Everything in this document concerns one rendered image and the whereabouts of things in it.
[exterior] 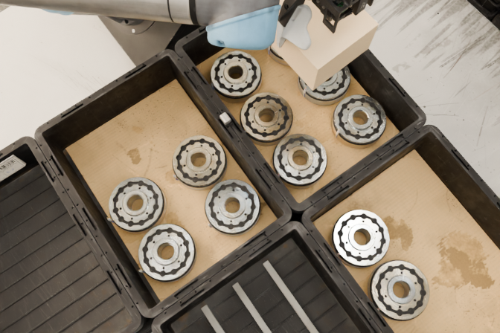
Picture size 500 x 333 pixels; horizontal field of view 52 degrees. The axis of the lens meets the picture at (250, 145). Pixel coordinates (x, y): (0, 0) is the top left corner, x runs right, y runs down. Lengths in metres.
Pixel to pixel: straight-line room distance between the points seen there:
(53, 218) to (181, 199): 0.25
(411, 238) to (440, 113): 0.35
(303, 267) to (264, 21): 0.55
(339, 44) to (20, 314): 0.73
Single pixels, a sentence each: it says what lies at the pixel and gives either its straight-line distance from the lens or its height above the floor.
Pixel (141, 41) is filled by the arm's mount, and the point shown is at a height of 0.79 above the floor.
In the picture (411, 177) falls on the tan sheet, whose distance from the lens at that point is 1.05.
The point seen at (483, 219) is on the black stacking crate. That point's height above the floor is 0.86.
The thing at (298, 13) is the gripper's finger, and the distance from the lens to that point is 0.75.
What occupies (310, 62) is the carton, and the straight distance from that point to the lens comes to 0.77.
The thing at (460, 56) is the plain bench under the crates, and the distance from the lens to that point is 1.33.
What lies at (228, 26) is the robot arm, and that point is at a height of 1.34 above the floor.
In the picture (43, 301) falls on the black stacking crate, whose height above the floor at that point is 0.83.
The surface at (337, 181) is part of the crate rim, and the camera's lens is 0.92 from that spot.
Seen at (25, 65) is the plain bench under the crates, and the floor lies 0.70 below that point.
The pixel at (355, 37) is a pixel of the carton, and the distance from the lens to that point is 0.80.
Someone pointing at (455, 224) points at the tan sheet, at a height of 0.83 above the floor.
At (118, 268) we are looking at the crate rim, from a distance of 0.91.
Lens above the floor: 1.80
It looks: 72 degrees down
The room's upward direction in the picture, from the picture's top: 3 degrees counter-clockwise
